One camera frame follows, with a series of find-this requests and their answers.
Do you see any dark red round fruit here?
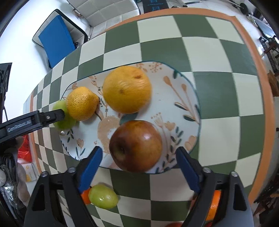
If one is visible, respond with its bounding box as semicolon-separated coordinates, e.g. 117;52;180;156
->
165;222;183;227

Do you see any white padded chair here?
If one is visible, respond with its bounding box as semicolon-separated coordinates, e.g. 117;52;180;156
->
68;0;140;27

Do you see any dark red apple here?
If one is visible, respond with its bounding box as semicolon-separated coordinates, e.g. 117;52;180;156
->
109;120;163;173

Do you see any bright orange fruit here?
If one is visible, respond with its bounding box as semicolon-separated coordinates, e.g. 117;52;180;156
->
81;187;91;205

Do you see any large yellow orange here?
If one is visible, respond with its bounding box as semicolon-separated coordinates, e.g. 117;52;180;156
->
103;66;152;114

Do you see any red plastic bag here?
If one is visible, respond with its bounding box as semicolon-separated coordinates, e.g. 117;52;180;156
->
18;135;32;163

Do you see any yellow snack box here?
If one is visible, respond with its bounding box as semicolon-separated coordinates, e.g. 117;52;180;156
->
22;162;39;182

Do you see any yellow pear-shaped citrus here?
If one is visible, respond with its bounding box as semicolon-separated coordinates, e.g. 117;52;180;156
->
66;87;99;121

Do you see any floral oval ceramic plate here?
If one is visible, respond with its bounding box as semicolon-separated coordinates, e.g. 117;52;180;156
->
60;61;201;174

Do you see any green apple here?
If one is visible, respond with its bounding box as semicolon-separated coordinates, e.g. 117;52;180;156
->
88;184;119;210
51;99;77;131

